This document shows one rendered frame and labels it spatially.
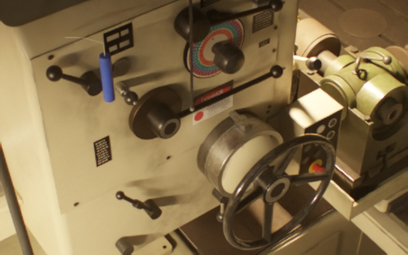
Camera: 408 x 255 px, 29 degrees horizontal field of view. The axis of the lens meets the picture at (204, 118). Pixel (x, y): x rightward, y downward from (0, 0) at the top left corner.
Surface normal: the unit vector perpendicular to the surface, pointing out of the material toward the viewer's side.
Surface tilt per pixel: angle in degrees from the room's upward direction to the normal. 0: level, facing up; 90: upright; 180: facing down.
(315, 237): 90
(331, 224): 90
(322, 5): 0
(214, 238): 0
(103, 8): 45
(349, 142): 90
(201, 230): 0
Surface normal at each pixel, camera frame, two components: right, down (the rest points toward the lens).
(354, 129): -0.81, 0.40
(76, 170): 0.58, 0.56
